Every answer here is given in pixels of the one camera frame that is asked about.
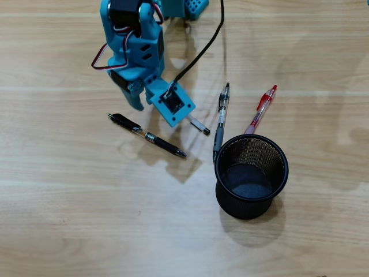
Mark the teal gripper black servo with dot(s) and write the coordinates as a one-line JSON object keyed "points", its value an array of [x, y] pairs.
{"points": [[130, 93]]}

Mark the black retractable pen black grip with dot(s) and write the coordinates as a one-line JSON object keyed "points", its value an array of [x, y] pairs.
{"points": [[161, 142]]}

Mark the clear capped pen black grip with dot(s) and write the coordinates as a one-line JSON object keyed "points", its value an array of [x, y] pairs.
{"points": [[201, 128]]}

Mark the black pen grey grip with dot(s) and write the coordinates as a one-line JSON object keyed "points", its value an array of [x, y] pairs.
{"points": [[222, 115]]}

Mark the red retractable pen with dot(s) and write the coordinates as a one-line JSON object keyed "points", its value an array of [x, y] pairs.
{"points": [[263, 104]]}

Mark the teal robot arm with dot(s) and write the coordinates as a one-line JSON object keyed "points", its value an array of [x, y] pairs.
{"points": [[148, 20]]}

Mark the black mesh pen holder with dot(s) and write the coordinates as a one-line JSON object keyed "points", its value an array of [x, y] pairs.
{"points": [[245, 207]]}

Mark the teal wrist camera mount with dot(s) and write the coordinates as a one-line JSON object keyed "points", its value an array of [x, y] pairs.
{"points": [[184, 112]]}

